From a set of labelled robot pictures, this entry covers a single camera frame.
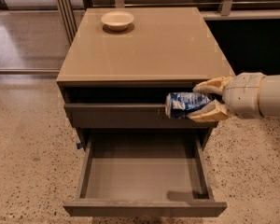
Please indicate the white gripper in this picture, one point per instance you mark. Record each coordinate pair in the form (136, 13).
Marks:
(242, 94)

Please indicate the blue pepsi can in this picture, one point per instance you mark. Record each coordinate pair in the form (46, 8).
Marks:
(179, 104)

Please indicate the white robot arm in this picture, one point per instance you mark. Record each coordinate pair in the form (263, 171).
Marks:
(269, 97)

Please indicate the taupe drawer cabinet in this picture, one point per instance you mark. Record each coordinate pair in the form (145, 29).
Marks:
(163, 50)

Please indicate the open middle drawer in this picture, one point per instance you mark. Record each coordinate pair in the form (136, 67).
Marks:
(144, 175)

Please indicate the white ceramic bowl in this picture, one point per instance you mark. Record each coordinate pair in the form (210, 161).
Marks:
(117, 20)

